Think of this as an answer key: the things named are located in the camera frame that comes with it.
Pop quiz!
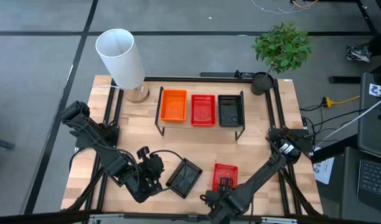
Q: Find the green potted plant black pot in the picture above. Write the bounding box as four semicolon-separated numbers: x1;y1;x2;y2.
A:
250;21;315;96

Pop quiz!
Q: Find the white printed paper sheet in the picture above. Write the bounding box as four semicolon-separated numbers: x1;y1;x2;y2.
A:
313;147;336;185

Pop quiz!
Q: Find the yellow extension cord plug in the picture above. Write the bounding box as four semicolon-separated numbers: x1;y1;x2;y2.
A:
321;95;361;109

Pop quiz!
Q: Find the black aluminium table frame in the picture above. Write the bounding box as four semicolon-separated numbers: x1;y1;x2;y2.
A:
60;75;324;218

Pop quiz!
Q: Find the black keyboard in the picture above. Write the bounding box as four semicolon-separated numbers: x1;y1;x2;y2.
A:
356;159;381;216

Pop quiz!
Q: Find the black desk leg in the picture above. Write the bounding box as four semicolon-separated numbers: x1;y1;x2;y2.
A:
354;0;380;38

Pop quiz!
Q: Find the orange floor cable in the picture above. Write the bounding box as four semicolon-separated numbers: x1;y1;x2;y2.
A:
291;0;319;9

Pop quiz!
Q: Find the black desk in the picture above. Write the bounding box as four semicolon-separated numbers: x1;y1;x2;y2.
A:
339;146;381;224

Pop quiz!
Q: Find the thick white cable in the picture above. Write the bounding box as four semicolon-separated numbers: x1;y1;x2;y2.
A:
314;94;381;147

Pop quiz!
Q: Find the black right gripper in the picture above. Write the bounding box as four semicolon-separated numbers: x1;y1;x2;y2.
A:
199;177;247;224

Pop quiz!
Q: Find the white shade wooden base lamp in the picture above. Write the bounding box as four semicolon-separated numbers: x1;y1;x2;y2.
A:
95;28;151;105

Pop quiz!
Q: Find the orange plastic basket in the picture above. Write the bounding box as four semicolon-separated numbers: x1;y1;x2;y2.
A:
160;88;188;123

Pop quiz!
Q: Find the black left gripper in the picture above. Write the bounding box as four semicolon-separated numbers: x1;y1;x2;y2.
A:
127;154;166;203

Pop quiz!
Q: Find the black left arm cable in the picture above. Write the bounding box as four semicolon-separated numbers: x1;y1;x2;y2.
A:
148;149;187;194

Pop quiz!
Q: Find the thin white floor cable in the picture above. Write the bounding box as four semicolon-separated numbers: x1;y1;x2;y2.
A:
250;0;313;16

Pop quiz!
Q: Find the black white patterned sticker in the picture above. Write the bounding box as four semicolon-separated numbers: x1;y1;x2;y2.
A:
368;83;381;98

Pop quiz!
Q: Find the wooden shelf with black legs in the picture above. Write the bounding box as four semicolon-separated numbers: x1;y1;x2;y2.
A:
154;86;247;141

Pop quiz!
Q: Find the person's shoe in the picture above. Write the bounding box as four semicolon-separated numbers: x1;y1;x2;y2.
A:
345;44;372;63

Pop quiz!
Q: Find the grey chair foot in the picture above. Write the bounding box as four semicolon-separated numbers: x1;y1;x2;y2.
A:
0;136;16;151

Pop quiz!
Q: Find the black stand frame beam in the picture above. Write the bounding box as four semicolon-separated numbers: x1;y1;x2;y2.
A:
0;208;381;224

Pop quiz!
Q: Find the black plastic basket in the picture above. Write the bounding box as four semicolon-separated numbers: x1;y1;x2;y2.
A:
165;157;204;200
217;94;245;128

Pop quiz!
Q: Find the black power cable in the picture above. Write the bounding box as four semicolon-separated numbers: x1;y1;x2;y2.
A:
299;104;361;144

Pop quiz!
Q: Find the red plastic basket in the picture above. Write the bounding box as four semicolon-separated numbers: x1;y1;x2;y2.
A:
212;162;239;193
190;94;217;128

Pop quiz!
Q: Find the black table bracket bar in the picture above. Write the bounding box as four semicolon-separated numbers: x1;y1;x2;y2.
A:
199;70;255;79

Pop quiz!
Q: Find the black desk foot bar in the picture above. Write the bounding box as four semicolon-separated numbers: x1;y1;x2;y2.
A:
328;75;362;85

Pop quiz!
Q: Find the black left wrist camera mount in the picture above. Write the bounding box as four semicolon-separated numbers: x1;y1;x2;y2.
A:
136;146;151;161

